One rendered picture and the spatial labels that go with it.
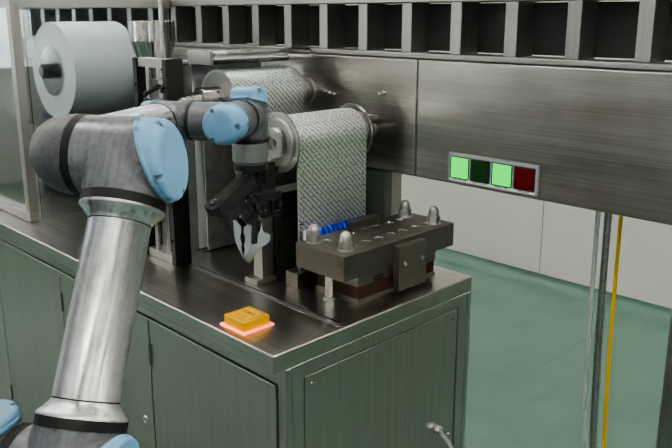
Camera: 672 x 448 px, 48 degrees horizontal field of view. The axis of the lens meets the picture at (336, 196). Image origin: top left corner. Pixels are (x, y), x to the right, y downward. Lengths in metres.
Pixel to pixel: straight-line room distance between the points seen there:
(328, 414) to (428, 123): 0.75
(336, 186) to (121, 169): 0.93
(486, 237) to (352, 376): 3.15
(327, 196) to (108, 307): 0.95
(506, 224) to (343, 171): 2.85
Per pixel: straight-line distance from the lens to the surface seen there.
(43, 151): 1.09
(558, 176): 1.71
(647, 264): 4.29
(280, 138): 1.76
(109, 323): 1.01
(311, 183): 1.81
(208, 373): 1.76
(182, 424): 1.94
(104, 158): 1.04
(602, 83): 1.64
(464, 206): 4.81
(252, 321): 1.60
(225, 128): 1.39
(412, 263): 1.80
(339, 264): 1.66
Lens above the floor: 1.55
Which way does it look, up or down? 14 degrees down
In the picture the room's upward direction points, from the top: straight up
